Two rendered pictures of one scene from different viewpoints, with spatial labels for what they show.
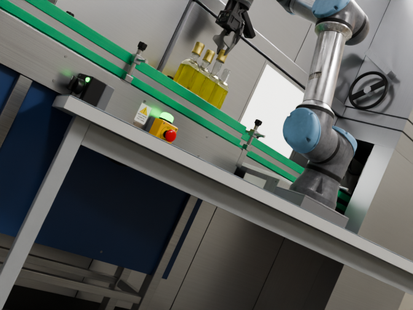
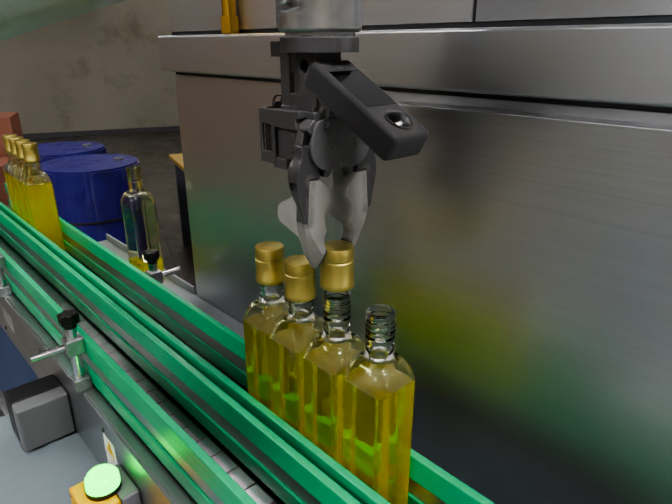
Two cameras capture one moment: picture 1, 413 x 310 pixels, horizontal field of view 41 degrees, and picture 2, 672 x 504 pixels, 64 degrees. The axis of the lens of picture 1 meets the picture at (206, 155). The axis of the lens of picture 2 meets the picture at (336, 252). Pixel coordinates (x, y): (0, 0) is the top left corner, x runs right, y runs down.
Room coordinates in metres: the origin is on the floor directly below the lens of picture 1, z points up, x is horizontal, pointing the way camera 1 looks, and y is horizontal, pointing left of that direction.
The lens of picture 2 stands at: (2.04, -0.40, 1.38)
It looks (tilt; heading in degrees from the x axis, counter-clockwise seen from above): 21 degrees down; 89
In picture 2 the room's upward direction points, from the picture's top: straight up
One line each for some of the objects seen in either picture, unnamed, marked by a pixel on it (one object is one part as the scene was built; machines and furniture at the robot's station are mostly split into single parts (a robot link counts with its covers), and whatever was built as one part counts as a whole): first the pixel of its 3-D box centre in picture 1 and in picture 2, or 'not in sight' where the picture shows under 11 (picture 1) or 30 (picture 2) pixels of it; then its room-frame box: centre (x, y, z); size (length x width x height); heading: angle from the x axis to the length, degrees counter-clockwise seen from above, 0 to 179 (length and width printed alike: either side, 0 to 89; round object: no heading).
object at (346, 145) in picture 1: (332, 151); not in sight; (1.67, -0.35, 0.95); 0.13 x 0.12 x 0.14; 131
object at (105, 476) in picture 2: (166, 117); (102, 479); (1.74, 0.16, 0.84); 0.05 x 0.05 x 0.03
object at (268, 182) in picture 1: (262, 186); not in sight; (2.10, -0.24, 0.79); 0.27 x 0.17 x 0.08; 42
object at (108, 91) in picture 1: (91, 93); (40, 412); (1.54, 0.37, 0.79); 0.08 x 0.08 x 0.08; 42
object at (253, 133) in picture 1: (247, 133); not in sight; (2.07, -0.11, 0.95); 0.17 x 0.03 x 0.12; 42
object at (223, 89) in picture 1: (211, 106); (376, 440); (2.09, 0.06, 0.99); 0.06 x 0.06 x 0.21; 41
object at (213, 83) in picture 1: (201, 99); (336, 416); (2.05, 0.10, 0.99); 0.06 x 0.06 x 0.21; 41
